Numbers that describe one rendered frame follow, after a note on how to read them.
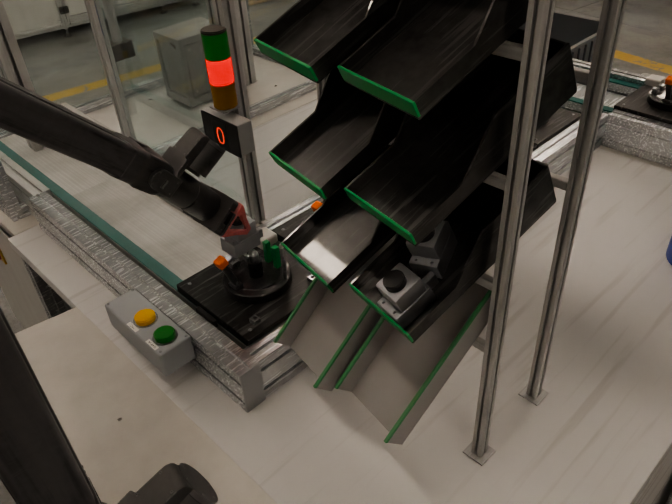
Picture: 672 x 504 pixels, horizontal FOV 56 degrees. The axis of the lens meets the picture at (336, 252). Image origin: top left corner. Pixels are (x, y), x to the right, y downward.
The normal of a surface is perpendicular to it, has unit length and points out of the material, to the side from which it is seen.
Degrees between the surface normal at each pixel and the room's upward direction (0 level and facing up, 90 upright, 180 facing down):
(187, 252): 0
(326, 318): 45
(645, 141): 90
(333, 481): 0
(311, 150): 25
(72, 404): 0
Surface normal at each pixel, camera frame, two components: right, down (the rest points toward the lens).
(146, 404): -0.05, -0.79
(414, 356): -0.61, -0.29
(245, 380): 0.70, 0.40
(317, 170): -0.40, -0.56
